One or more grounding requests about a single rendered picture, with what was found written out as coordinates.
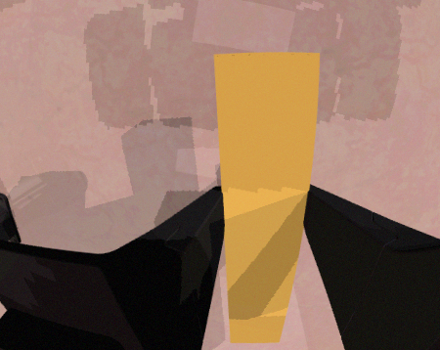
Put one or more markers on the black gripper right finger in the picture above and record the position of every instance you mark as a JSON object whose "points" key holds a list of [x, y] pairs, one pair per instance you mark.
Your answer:
{"points": [[382, 278]]}

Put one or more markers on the yellow bar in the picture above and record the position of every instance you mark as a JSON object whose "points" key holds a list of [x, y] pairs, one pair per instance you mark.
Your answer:
{"points": [[266, 108]]}

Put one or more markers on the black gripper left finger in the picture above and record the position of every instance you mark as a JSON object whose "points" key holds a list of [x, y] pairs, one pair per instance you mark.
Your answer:
{"points": [[151, 294]]}

